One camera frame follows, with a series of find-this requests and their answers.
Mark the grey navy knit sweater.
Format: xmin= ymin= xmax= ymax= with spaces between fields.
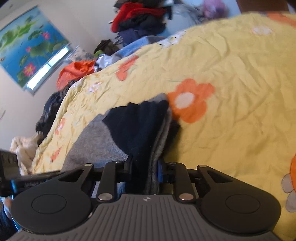
xmin=62 ymin=93 xmax=180 ymax=195

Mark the dark patterned clothes heap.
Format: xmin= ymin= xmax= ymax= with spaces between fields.
xmin=36 ymin=80 xmax=77 ymax=138

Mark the pile of dark red clothes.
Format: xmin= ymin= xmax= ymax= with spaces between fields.
xmin=109 ymin=1 xmax=174 ymax=46

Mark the cream fluffy blanket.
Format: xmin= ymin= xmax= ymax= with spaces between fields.
xmin=10 ymin=132 xmax=43 ymax=175

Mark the yellow floral bed quilt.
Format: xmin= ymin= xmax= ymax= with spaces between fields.
xmin=32 ymin=12 xmax=295 ymax=240

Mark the orange plastic bag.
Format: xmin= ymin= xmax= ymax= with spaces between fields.
xmin=56 ymin=60 xmax=95 ymax=90

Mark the lotus print window blind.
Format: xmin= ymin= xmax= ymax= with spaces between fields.
xmin=1 ymin=6 xmax=71 ymax=91

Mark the light blue folded blanket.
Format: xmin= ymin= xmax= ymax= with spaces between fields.
xmin=112 ymin=36 xmax=165 ymax=58

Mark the clear plastic bag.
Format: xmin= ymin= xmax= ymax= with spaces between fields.
xmin=162 ymin=4 xmax=204 ymax=36

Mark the pink plastic bag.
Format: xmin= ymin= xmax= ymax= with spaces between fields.
xmin=203 ymin=0 xmax=228 ymax=19

